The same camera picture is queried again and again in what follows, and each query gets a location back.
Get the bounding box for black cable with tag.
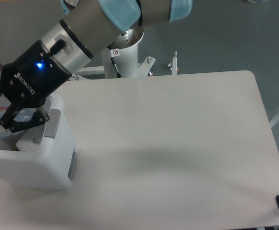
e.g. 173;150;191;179
108;47;123;79

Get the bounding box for white plastic trash can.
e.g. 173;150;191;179
0;92;78;190

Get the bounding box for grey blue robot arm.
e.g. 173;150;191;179
0;0;193;133

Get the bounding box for white frame bracket with bolt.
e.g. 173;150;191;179
168;51;179;75

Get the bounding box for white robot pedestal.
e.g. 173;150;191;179
70;27;156;81

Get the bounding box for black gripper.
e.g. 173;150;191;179
0;39;72;137

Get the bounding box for clear plastic water bottle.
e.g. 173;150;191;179
0;96;35;139

